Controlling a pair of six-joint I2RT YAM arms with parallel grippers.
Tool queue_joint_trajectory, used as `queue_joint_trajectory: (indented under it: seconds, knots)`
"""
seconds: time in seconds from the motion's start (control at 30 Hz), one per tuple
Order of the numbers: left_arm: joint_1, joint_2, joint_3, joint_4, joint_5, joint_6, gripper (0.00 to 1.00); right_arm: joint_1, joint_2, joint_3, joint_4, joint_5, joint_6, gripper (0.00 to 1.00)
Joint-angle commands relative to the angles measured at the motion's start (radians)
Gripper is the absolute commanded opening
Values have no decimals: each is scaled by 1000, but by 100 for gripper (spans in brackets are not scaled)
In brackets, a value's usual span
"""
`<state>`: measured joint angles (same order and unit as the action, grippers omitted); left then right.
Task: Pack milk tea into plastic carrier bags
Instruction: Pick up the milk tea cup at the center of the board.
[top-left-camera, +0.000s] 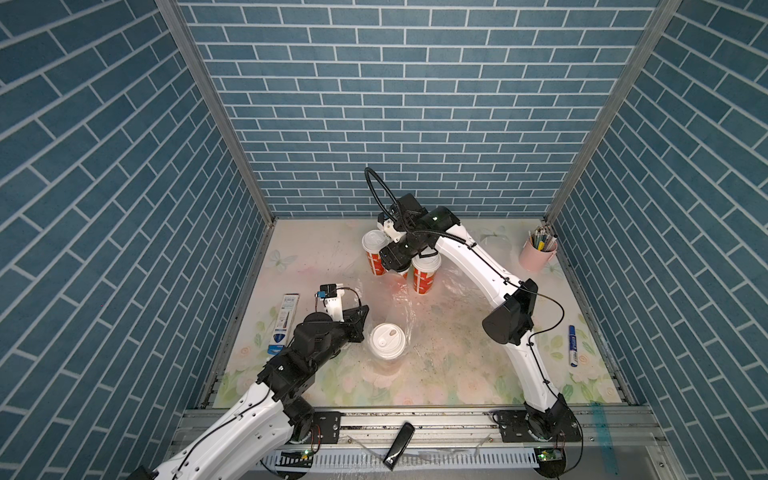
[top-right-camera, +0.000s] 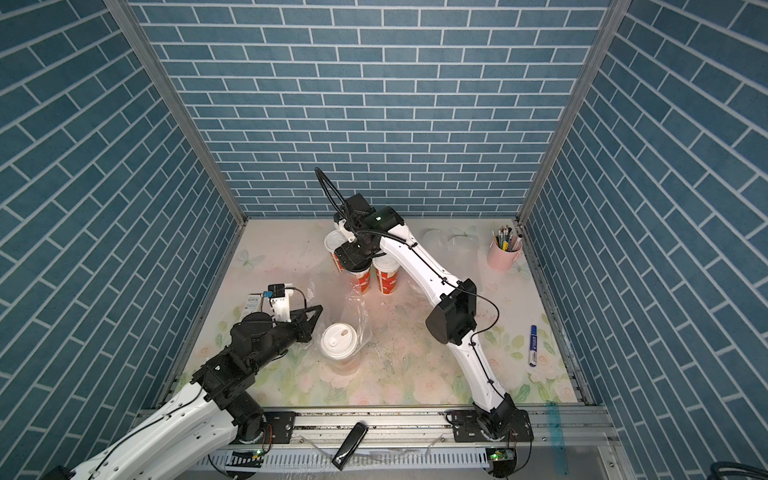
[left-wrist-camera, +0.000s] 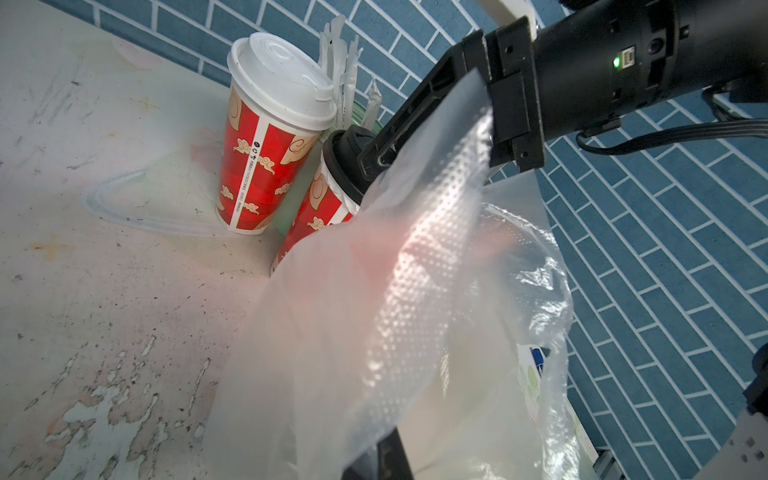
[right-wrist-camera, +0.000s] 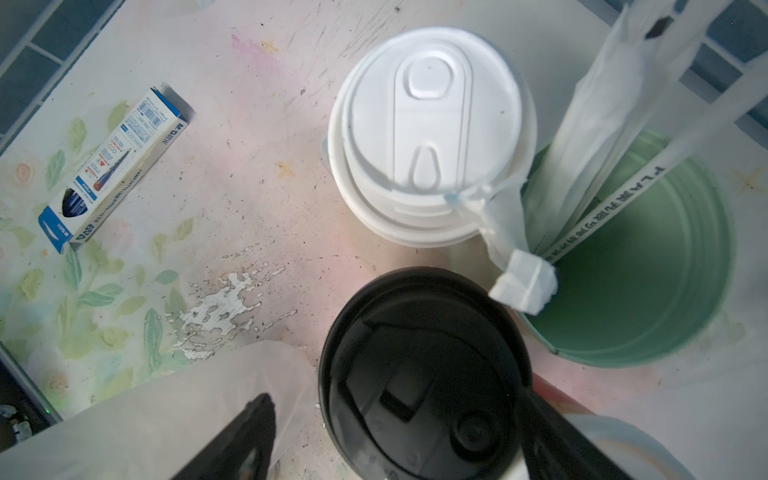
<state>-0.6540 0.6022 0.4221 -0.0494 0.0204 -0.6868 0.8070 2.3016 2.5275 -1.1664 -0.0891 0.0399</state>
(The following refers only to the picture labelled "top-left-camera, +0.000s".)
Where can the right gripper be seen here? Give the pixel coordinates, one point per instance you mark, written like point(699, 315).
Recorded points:
point(392, 252)

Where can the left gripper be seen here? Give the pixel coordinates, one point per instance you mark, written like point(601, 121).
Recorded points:
point(354, 326)

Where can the orange cup white lid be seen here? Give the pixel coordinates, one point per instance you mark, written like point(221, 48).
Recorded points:
point(387, 343)

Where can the clear plastic carrier bag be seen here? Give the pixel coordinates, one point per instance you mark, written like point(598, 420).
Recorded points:
point(390, 301)

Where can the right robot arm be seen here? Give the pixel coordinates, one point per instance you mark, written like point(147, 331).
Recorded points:
point(509, 324)

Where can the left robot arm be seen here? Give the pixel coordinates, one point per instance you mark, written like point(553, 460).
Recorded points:
point(272, 412)

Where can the right red cup white lid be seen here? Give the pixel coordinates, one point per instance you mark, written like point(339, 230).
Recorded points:
point(425, 265)

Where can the red cup white lid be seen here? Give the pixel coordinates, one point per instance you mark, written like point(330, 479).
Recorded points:
point(425, 265)
point(373, 242)

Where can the back red cup white lid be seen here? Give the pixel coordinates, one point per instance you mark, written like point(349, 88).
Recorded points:
point(373, 242)

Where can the blue white pen box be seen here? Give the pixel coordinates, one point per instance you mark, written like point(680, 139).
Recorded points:
point(282, 330)

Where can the pink pen holder cup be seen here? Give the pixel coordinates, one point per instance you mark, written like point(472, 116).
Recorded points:
point(533, 260)

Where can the blue marker pen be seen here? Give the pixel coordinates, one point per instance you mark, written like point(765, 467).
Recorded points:
point(573, 346)

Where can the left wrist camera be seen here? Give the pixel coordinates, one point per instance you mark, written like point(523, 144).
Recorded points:
point(330, 296)

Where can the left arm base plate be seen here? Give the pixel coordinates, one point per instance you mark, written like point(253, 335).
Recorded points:
point(323, 428)

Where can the black remote on rail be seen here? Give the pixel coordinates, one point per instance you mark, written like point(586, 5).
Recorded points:
point(398, 446)

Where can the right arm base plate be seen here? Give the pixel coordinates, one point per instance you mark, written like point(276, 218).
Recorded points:
point(525, 425)

